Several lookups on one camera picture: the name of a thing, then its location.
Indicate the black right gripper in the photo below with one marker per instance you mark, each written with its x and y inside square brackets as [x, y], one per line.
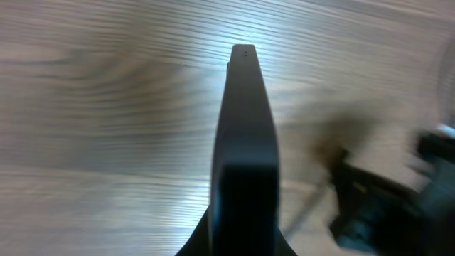
[382, 217]

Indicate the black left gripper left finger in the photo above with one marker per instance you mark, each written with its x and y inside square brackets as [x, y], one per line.
[198, 243]

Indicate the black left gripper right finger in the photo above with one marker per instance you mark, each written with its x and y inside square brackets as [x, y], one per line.
[282, 247]

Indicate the blue Galaxy smartphone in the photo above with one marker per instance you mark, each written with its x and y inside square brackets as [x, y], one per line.
[244, 192]

